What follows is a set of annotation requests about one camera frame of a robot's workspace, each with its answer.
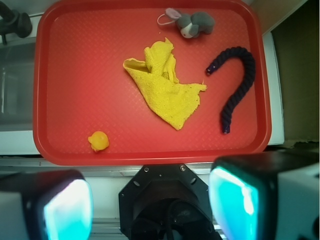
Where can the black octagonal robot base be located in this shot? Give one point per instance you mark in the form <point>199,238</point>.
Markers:
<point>166,202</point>

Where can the grey plush bunny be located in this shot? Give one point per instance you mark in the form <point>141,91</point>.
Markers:
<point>190,25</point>

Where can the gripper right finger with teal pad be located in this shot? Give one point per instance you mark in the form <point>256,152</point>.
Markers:
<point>273,195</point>

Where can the red plastic tray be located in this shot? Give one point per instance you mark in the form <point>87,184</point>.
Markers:
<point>80,85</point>

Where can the yellow knitted cloth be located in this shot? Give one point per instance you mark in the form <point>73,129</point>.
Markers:
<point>156,79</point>

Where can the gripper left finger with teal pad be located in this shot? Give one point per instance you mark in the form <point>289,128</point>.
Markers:
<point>50,205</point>

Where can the black clamp knob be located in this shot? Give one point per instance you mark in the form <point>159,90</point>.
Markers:
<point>14,22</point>

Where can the yellow rubber duck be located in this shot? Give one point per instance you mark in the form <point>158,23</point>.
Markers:
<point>99,141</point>

